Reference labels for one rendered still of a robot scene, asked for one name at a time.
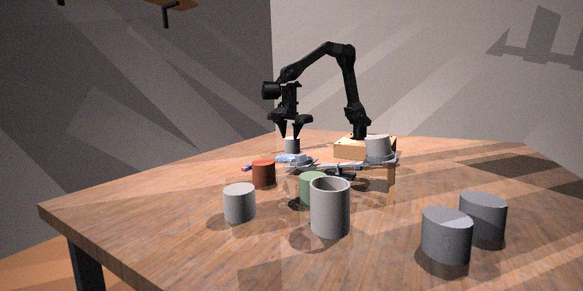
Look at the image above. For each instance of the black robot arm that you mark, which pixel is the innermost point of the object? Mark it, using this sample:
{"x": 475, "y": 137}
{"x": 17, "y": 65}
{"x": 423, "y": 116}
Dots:
{"x": 345, "y": 56}

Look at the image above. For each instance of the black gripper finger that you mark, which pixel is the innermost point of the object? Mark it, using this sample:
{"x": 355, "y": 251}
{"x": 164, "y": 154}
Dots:
{"x": 282, "y": 126}
{"x": 297, "y": 128}

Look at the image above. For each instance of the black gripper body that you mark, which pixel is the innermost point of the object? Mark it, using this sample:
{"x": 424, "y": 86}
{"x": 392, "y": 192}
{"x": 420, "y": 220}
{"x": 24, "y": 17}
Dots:
{"x": 303, "y": 118}

